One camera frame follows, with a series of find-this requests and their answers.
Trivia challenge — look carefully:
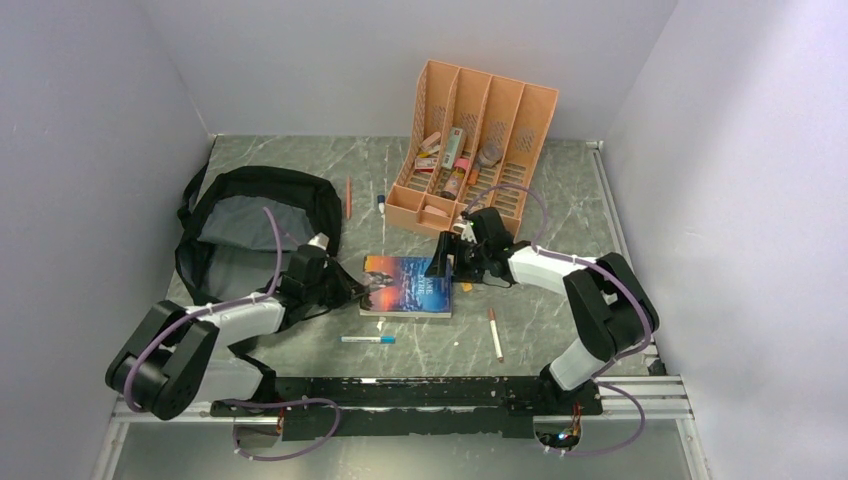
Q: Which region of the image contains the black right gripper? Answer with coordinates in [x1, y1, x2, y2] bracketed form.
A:
[425, 230, 490, 284]

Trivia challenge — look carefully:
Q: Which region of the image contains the black student backpack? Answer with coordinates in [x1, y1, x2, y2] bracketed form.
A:
[175, 166, 357, 321]

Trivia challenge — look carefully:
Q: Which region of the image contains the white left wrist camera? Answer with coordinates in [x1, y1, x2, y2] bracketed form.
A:
[308, 233, 330, 251]

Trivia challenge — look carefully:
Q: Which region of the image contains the brown bottle pink cap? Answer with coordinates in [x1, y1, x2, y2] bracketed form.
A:
[439, 157, 471, 200]

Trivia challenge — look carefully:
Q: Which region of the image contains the sunset cover book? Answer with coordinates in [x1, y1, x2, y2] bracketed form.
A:
[359, 255, 453, 318]

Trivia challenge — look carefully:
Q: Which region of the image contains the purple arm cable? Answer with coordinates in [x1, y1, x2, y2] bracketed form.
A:
[463, 184, 657, 460]
[123, 206, 342, 464]

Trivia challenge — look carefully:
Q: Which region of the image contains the blue white pen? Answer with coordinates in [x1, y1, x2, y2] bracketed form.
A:
[339, 336, 396, 345]

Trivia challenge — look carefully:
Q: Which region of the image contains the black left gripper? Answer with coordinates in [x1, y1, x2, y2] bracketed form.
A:
[304, 260, 366, 314]

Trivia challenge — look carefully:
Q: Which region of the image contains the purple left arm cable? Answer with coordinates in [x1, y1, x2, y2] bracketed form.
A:
[123, 206, 342, 464]

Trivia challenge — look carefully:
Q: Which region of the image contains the orange marker pen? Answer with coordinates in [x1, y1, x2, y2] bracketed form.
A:
[345, 176, 353, 220]

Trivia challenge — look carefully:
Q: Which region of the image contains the orange plastic desk organizer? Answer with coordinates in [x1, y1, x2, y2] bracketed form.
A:
[385, 60, 559, 238]

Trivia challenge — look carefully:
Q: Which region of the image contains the pink white small box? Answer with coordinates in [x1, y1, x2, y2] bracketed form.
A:
[413, 157, 440, 174]

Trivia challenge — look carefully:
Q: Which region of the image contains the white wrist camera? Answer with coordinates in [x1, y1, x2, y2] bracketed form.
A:
[308, 233, 330, 251]
[452, 221, 475, 242]

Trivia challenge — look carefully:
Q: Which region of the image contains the grey round jar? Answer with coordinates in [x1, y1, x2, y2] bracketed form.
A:
[476, 142, 504, 168]

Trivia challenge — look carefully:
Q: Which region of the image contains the green white box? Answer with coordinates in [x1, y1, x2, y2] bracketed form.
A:
[441, 127, 466, 170]

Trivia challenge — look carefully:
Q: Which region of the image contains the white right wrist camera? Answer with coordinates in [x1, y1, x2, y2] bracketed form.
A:
[452, 221, 475, 242]

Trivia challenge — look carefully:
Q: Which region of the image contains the brown white marker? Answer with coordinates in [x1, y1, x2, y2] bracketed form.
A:
[487, 307, 505, 363]

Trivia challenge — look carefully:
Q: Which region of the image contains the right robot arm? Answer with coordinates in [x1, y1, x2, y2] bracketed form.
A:
[426, 207, 660, 414]

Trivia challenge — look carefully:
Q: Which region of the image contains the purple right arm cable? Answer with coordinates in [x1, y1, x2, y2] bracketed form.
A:
[463, 184, 657, 460]

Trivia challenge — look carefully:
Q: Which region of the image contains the pink eraser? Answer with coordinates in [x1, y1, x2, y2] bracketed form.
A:
[419, 131, 442, 150]

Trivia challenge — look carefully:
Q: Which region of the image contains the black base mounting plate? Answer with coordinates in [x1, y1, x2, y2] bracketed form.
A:
[210, 376, 603, 440]

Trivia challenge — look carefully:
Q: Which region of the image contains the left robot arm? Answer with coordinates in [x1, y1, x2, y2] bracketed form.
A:
[105, 244, 367, 420]

